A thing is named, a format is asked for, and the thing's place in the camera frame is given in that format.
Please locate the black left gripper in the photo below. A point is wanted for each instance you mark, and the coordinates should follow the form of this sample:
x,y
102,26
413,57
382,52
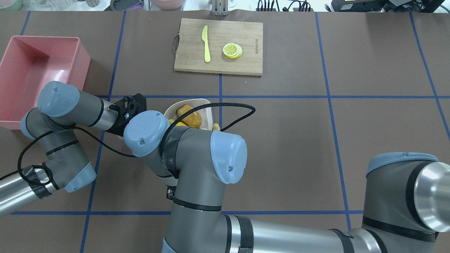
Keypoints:
x,y
119,125

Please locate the yellow toy corn cob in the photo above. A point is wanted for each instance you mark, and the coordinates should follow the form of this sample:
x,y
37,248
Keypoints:
x,y
180,123

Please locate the brown toy potato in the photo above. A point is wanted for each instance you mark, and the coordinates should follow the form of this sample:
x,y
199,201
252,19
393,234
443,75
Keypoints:
x,y
193,120

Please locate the beige plastic dustpan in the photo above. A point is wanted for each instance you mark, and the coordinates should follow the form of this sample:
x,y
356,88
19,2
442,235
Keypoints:
x,y
206,114

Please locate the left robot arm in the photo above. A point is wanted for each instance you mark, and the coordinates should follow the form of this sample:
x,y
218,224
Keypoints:
x,y
55,159

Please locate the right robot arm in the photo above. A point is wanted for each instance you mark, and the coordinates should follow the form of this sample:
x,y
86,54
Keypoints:
x,y
406,197

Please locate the pink plastic bin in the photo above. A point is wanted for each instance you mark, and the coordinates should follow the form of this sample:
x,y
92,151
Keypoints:
x,y
29,63

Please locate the yellow plastic toy knife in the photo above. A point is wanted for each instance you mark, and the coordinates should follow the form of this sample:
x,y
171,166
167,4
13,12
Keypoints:
x,y
204,38

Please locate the pink bowl with ice cubes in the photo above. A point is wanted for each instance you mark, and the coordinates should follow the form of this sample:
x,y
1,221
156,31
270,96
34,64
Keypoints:
x,y
167,4

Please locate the wooden cutting board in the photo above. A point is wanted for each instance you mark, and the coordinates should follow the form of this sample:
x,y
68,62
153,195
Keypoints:
x,y
189,56

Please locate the yellow toy lemon slices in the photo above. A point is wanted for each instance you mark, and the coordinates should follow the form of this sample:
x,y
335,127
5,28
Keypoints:
x,y
232,50

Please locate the aluminium frame post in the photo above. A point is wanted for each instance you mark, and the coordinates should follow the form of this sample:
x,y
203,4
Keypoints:
x,y
220,7

